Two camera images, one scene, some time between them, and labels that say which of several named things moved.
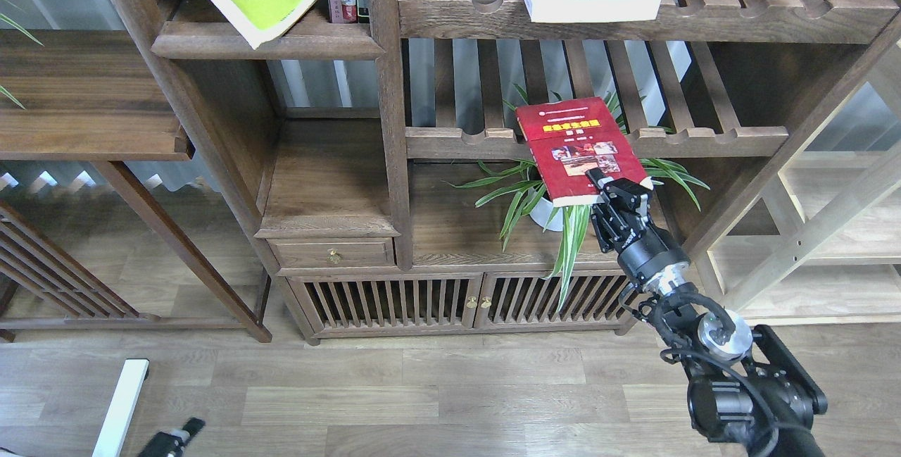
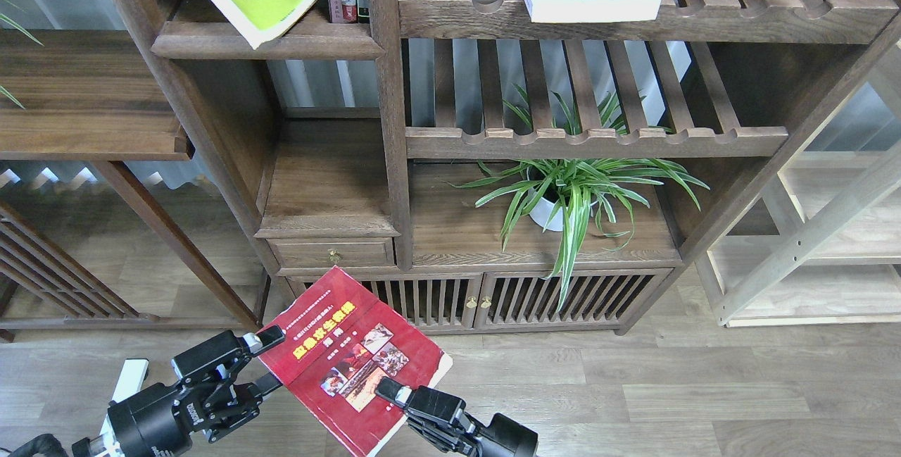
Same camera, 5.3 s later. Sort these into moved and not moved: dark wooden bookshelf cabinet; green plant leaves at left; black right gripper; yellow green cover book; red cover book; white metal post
Moved: black right gripper; red cover book
Not moved: white metal post; yellow green cover book; green plant leaves at left; dark wooden bookshelf cabinet
